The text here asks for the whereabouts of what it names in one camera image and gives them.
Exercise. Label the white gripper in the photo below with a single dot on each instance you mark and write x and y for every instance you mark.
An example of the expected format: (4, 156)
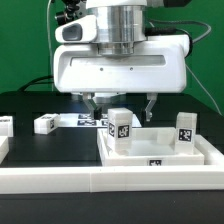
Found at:
(99, 55)

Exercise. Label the white square tabletop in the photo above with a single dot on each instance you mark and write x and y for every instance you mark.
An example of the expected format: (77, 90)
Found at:
(150, 147)

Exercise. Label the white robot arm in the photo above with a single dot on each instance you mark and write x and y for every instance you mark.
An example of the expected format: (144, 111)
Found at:
(126, 9)

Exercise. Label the white marker sheet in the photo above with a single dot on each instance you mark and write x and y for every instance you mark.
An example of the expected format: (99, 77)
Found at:
(82, 120)

